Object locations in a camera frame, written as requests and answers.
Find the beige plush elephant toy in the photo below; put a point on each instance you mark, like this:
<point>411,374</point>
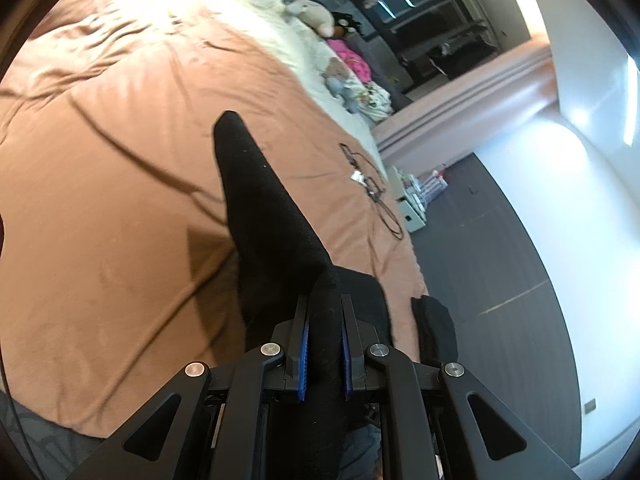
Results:
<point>314,15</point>

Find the hanging dark clothes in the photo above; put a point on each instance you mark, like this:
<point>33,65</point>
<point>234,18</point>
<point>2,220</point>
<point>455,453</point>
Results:
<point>453,53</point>

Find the pink curtain right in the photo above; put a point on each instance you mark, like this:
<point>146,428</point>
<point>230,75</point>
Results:
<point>454,120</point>

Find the striped gift bag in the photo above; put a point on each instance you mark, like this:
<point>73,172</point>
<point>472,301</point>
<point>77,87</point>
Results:
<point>433,184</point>

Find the pink blanket bundle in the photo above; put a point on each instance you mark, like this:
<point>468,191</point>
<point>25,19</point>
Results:
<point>354,61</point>

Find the person's grey patterned trousers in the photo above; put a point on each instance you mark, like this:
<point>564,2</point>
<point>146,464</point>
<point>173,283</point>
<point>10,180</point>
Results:
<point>58,451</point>

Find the cream bed sheet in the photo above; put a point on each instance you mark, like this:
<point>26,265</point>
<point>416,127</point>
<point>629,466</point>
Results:
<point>320,60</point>

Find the black pants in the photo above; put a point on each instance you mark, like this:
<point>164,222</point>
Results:
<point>320,433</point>

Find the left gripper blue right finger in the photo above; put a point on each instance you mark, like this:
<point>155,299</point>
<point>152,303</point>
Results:
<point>440,422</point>

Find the orange brown bed blanket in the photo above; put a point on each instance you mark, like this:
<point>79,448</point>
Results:
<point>118,267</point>

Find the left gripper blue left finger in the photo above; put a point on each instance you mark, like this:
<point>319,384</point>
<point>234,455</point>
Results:
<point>206,422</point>

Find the folded black clothes stack right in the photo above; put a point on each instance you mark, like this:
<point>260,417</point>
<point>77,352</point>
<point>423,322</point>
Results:
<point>436,332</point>

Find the cream bedside drawer cabinet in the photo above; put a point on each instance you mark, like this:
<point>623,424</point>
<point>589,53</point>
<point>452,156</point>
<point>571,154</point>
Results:
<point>406,190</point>

